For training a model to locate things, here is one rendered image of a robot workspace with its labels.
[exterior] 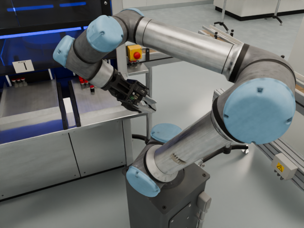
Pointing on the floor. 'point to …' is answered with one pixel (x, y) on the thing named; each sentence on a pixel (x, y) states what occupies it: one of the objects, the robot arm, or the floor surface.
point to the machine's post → (121, 58)
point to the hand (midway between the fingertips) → (151, 108)
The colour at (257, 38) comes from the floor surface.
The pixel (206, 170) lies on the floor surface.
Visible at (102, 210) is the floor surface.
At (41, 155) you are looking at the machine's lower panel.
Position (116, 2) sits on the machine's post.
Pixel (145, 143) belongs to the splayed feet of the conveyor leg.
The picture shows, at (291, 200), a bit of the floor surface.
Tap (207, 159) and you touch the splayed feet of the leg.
